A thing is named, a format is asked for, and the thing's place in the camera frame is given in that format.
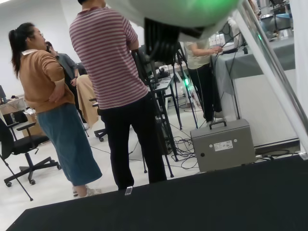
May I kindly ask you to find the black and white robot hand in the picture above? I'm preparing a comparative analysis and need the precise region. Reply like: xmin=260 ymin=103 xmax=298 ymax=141
xmin=105 ymin=0 xmax=244 ymax=65

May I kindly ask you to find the grey desk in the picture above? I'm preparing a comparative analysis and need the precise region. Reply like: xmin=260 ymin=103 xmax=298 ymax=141
xmin=151 ymin=72 xmax=185 ymax=130

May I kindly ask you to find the table with grey cloth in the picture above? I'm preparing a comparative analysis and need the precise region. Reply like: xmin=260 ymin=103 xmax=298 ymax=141
xmin=211 ymin=36 xmax=301 ymax=148

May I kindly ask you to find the grey equipment case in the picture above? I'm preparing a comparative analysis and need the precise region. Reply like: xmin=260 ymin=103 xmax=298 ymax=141
xmin=190 ymin=119 xmax=257 ymax=173

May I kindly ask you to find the black office chair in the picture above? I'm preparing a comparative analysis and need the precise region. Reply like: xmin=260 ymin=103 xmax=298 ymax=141
xmin=0 ymin=115 xmax=61 ymax=188
xmin=89 ymin=97 xmax=108 ymax=142

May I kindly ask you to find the brown cardboard box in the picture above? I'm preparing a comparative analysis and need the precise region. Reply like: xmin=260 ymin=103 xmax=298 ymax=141
xmin=0 ymin=98 xmax=46 ymax=138

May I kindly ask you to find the black bench cloth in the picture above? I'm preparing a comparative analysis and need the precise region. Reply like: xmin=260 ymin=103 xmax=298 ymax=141
xmin=6 ymin=154 xmax=308 ymax=231

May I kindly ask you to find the thin black tripod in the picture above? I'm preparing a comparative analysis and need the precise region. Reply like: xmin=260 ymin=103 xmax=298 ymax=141
xmin=0 ymin=154 xmax=34 ymax=202

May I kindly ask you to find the black camera tripod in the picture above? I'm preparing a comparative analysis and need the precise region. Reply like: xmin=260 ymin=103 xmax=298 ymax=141
xmin=131 ymin=47 xmax=200 ymax=179

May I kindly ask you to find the black floor cable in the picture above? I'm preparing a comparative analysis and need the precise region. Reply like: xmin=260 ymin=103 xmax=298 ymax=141
xmin=255 ymin=148 xmax=301 ymax=161

